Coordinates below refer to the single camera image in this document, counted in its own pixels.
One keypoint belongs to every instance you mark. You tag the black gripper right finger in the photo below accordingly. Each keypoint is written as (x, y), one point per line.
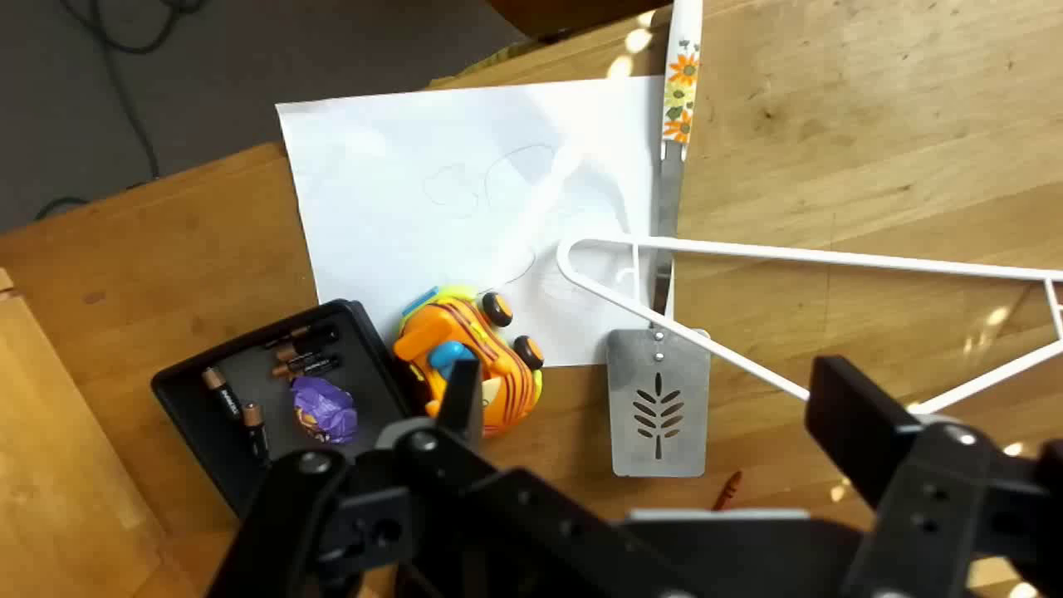
(952, 510)

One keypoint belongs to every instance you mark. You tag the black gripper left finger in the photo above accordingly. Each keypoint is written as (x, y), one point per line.
(366, 519)

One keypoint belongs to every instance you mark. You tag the purple foil-wrapped item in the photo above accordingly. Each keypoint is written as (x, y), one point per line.
(325, 410)

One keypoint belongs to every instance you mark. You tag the black electronic device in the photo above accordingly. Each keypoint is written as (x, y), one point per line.
(366, 383)

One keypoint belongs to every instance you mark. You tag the black copper-tipped battery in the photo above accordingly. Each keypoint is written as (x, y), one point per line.
(305, 358)
(315, 333)
(221, 388)
(254, 425)

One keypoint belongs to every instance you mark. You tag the orange toy car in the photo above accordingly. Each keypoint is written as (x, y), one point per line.
(504, 376)

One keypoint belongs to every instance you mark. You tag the white plastic clothes hanger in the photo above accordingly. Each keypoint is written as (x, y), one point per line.
(774, 253)

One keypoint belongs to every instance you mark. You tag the wooden desk hutch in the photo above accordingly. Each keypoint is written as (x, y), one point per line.
(56, 465)

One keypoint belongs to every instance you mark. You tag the white paper sheet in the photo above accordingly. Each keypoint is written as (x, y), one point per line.
(419, 200)

